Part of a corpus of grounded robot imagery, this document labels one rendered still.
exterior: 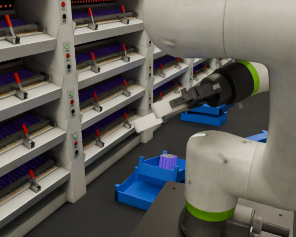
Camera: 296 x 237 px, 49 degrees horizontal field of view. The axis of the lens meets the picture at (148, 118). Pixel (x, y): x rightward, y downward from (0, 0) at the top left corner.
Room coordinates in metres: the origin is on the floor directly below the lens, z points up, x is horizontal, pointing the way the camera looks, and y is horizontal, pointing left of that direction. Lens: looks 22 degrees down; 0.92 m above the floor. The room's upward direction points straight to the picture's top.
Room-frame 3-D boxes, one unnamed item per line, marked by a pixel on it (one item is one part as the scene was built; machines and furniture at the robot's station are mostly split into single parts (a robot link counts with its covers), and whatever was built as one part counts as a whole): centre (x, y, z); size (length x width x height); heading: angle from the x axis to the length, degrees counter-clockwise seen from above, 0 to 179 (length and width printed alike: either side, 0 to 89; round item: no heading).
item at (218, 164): (0.67, -0.16, 0.51); 0.16 x 0.13 x 0.19; 63
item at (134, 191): (1.29, -0.03, 0.04); 0.30 x 0.20 x 0.08; 62
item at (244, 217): (0.65, -0.20, 0.39); 0.26 x 0.15 x 0.06; 65
